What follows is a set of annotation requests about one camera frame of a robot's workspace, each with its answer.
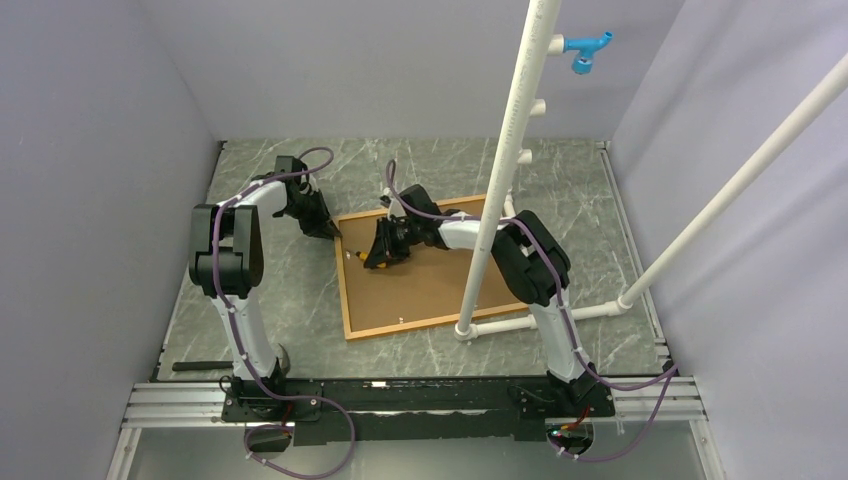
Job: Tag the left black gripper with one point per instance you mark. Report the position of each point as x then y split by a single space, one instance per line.
324 226

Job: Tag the blue pipe fitting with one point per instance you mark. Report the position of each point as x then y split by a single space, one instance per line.
585 50

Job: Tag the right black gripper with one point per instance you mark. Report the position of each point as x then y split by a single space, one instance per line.
385 248

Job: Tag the aluminium rail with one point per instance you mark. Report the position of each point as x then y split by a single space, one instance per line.
204 404

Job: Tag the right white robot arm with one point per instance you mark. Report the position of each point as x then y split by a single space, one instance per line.
532 264

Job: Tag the black rod on table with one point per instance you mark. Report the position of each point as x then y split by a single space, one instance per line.
201 366

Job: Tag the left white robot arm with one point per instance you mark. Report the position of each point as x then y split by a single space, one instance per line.
226 260

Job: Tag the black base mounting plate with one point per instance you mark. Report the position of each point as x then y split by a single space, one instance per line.
321 411

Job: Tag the white pvc pipe stand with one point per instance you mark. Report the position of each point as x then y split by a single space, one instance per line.
539 40

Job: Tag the orange handled screwdriver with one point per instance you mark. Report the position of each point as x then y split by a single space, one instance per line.
361 254

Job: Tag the orange picture frame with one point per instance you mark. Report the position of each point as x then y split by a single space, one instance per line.
424 291

